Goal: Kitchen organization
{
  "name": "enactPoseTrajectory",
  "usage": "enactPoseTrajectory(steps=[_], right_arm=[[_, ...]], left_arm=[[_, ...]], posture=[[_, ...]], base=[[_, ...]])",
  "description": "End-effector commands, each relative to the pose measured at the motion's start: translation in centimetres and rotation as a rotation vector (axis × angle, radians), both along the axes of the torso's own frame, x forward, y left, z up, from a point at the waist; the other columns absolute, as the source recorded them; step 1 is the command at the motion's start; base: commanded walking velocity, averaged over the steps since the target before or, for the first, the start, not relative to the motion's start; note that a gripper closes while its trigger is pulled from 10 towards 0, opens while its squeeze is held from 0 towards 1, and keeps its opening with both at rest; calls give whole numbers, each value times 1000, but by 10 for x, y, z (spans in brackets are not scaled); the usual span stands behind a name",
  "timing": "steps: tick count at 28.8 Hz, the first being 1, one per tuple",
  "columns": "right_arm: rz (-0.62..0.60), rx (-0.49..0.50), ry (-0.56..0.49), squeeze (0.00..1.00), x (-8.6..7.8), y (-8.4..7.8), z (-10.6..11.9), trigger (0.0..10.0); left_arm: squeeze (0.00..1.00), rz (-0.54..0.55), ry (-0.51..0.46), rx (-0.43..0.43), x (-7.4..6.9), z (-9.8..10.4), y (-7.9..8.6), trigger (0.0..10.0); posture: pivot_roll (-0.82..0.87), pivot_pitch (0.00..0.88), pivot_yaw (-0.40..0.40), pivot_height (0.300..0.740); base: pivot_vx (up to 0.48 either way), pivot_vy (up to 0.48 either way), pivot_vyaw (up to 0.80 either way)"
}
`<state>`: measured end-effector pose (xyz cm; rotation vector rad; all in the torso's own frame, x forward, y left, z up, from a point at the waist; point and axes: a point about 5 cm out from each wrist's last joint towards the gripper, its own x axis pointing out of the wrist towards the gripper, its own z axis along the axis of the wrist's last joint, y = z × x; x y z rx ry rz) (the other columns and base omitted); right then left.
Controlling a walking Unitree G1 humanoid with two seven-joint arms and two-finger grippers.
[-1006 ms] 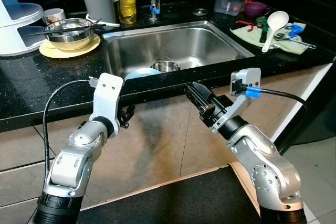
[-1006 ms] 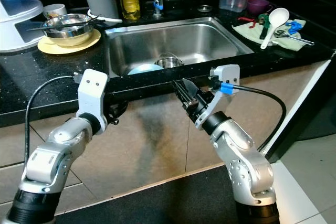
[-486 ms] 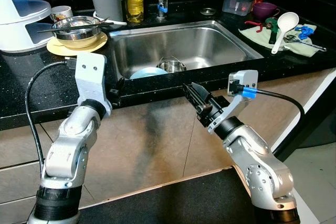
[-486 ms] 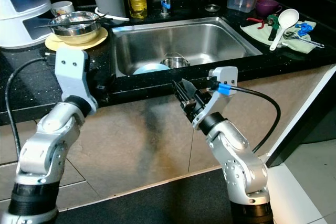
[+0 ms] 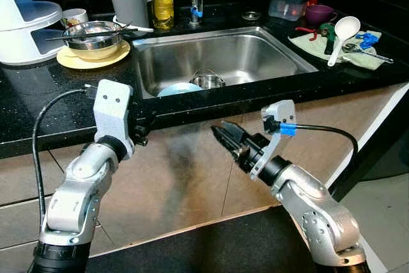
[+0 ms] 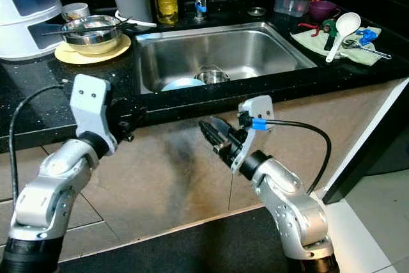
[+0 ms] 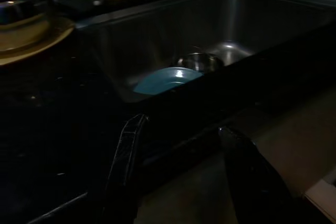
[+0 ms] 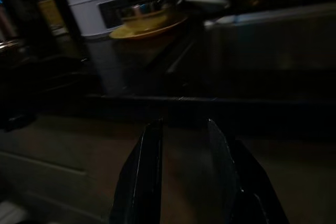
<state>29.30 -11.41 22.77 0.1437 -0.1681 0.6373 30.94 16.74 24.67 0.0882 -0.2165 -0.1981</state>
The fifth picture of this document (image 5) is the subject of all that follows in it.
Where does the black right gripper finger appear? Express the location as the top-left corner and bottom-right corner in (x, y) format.
(219, 121), (251, 146)
(211, 126), (247, 159)

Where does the light blue plate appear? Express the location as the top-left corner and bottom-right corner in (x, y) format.
(157, 81), (205, 98)

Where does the stainless steel sink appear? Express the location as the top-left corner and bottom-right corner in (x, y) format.
(131, 26), (318, 99)

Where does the pale yellow plate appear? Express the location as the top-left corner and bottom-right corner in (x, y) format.
(56, 43), (132, 70)

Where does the black chopstick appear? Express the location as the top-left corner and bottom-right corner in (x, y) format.
(46, 26), (127, 42)
(54, 25), (135, 40)

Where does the pale green cloth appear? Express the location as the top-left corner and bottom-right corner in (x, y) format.
(289, 29), (384, 71)

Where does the metal faucet with blue clip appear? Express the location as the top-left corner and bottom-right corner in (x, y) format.
(189, 0), (205, 27)

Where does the white printed mug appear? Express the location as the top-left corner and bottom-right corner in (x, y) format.
(61, 8), (90, 29)

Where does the clear plastic container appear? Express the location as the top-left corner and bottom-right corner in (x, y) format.
(268, 0), (311, 21)

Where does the purple cup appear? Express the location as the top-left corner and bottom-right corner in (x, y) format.
(304, 4), (339, 27)

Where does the white plastic ladle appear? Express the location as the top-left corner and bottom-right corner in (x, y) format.
(327, 16), (362, 68)

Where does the white tiered steamer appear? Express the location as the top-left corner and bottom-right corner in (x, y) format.
(0, 0), (65, 66)

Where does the blue plastic clip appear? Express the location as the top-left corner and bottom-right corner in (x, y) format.
(355, 31), (381, 50)

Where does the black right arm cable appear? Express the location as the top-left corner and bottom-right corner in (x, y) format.
(265, 116), (359, 178)

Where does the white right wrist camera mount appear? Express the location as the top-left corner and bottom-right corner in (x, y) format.
(249, 99), (297, 181)

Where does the red handled tool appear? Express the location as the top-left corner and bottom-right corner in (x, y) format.
(295, 25), (323, 40)

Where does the green black handled tool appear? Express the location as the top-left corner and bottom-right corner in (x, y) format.
(320, 22), (339, 56)

